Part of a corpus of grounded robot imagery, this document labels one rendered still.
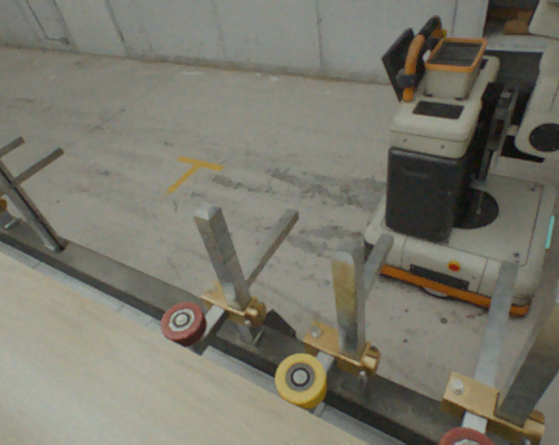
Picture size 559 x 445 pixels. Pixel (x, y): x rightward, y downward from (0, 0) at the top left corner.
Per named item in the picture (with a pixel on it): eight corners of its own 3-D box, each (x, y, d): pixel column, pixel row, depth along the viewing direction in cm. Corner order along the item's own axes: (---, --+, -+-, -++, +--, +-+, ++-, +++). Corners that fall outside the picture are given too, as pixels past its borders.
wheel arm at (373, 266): (380, 243, 96) (380, 230, 93) (394, 247, 95) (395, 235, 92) (294, 413, 71) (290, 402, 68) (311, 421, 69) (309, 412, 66)
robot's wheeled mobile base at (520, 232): (359, 271, 186) (358, 233, 169) (403, 187, 222) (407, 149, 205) (524, 326, 155) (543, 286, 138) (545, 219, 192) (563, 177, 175)
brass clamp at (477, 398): (447, 380, 70) (451, 366, 66) (538, 417, 64) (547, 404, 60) (438, 413, 66) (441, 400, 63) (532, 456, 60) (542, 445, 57)
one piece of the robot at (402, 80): (399, 123, 141) (374, 64, 132) (428, 79, 162) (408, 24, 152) (430, 116, 134) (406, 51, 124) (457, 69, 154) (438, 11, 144)
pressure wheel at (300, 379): (314, 438, 67) (307, 411, 59) (275, 413, 71) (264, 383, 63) (338, 397, 71) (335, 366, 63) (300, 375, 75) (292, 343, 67)
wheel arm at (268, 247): (289, 218, 107) (286, 206, 105) (300, 221, 106) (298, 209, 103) (186, 355, 82) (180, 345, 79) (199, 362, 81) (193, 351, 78)
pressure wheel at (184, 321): (219, 362, 79) (203, 330, 72) (179, 373, 79) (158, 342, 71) (215, 327, 85) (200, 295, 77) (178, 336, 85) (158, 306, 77)
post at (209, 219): (257, 344, 100) (203, 197, 68) (269, 349, 99) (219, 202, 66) (249, 355, 98) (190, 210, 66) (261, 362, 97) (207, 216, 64)
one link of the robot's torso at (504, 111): (477, 165, 147) (492, 103, 130) (493, 125, 163) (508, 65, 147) (564, 181, 135) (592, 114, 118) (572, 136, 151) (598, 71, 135)
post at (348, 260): (350, 387, 89) (340, 235, 56) (366, 394, 87) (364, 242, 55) (344, 401, 87) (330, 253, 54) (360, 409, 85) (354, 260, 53)
